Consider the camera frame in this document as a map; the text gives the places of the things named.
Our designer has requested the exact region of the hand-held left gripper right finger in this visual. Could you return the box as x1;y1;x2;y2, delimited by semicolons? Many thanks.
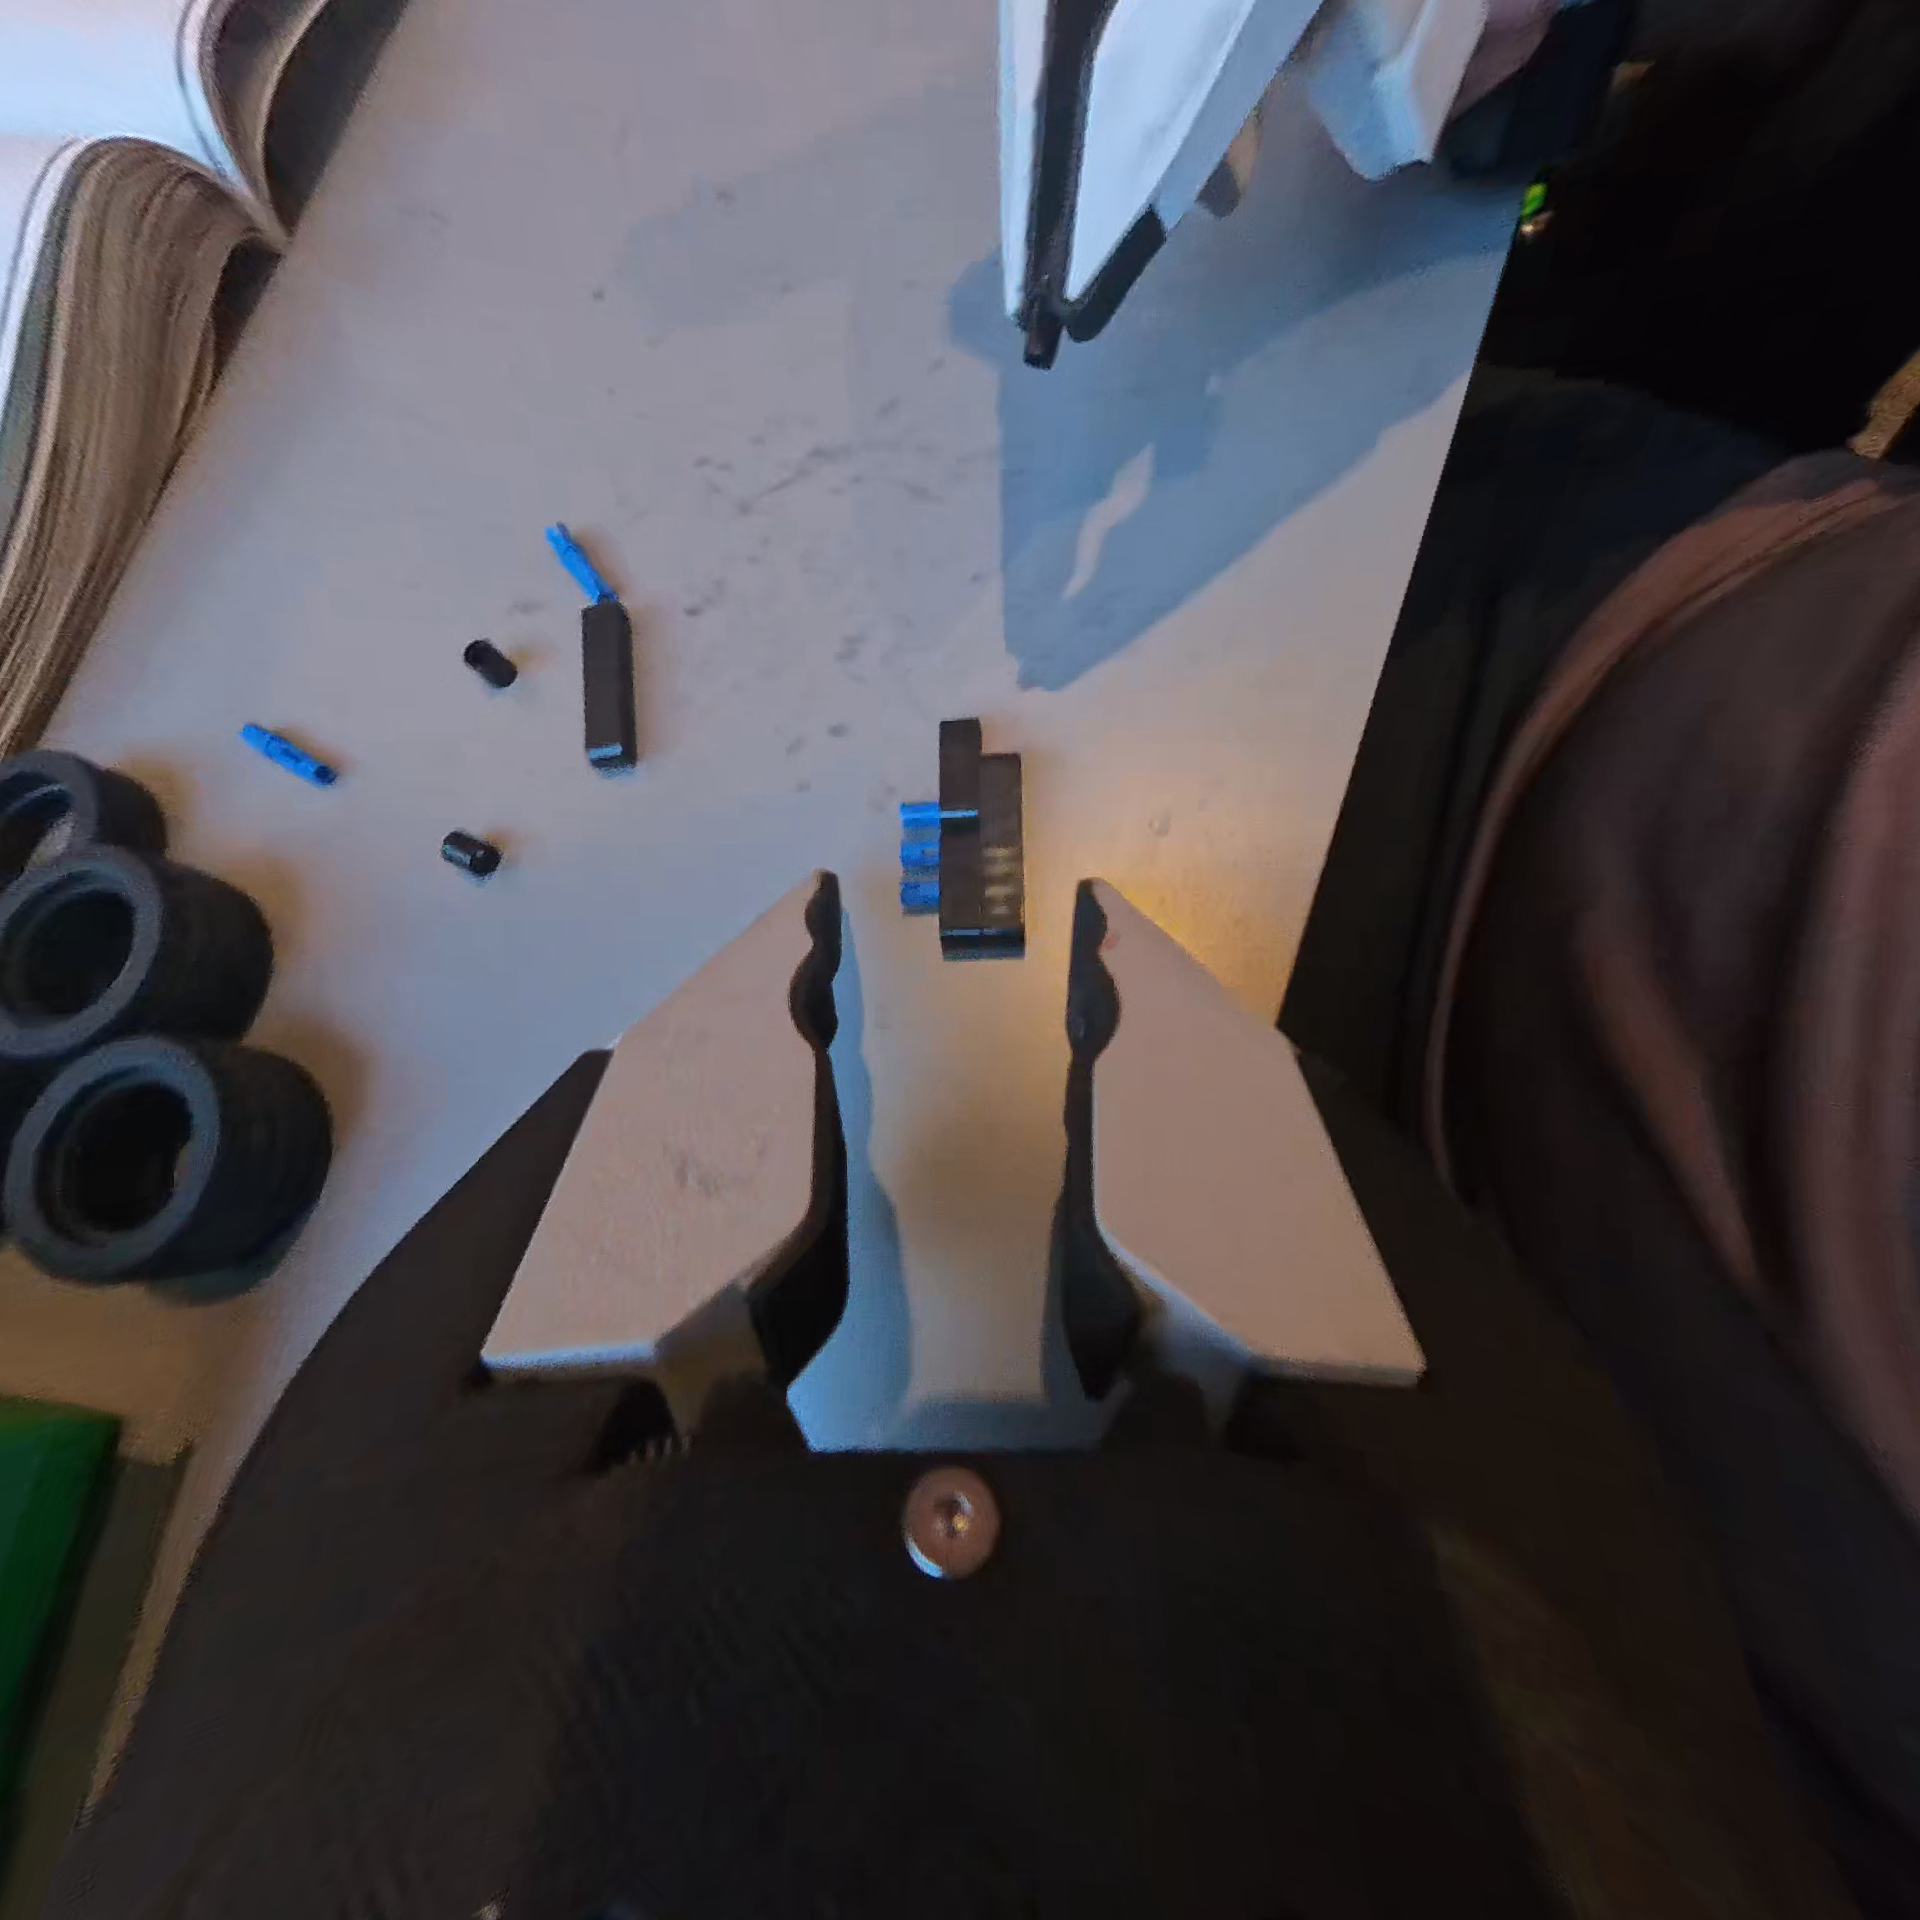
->
1059;879;1427;1445

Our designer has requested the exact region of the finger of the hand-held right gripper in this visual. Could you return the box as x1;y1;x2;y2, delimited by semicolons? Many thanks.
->
1059;0;1332;344
999;0;1116;328

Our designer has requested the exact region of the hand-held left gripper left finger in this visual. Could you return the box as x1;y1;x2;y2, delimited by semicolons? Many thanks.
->
481;872;849;1432

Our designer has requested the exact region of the long black brick beam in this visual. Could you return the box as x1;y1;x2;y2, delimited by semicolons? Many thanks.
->
979;752;1029;963

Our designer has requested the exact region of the green plastic bin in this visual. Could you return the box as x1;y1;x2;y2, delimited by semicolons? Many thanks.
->
0;1395;190;1864

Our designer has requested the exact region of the white desk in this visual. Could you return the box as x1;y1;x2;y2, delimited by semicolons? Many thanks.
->
0;0;1525;1802

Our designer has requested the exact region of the black brick beam with holes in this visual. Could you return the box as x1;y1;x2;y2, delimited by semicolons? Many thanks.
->
580;604;639;775

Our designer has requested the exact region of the person's brown sweater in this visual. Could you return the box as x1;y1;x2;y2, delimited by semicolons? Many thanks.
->
1418;450;1920;1876

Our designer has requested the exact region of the open instruction booklet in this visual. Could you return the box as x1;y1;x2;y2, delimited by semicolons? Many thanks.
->
0;0;407;752

